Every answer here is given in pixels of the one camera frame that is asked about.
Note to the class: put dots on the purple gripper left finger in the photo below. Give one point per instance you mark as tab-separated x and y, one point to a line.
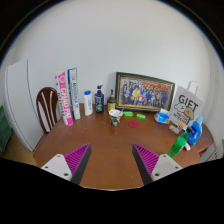
71	166

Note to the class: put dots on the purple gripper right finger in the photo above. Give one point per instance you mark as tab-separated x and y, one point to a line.
152	166

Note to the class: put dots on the green plastic bottle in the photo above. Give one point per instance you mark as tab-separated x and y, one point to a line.
179	143

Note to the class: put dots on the small white tube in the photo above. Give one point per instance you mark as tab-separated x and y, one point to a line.
187	146

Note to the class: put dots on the small snack box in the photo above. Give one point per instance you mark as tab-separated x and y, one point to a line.
174	129

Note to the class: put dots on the red round coaster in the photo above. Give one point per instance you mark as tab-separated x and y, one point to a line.
133	123

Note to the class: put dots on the blue tissue pack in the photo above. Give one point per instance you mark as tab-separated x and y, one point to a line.
162	117

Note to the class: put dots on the green packet right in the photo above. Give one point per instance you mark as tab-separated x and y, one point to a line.
141	116

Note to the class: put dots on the green packet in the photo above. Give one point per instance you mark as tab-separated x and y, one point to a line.
128	114
141	116

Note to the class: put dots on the blue detergent bottle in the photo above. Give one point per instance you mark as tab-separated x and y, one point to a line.
196	131

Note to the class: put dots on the green packet left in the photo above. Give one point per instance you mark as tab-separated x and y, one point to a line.
128	114

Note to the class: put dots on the patterned paper cup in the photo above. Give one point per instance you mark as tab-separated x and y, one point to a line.
114	118

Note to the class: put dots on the white bottle blue cap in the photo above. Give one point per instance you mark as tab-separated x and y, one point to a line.
88	103

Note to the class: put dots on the white gift paper bag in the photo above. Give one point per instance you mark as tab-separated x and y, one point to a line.
186	106

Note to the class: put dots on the wooden chair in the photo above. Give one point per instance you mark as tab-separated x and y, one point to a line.
46	103

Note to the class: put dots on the dark blue pump bottle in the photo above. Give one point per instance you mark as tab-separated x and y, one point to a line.
99	100

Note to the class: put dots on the dark amber pump bottle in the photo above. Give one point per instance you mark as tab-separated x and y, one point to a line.
111	103

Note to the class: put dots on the framed group photo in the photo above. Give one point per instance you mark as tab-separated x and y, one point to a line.
134	92

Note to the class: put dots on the pink chiaopai tube box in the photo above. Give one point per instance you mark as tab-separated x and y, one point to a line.
60	79

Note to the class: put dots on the white green tube box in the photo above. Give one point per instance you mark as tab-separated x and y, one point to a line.
73	87

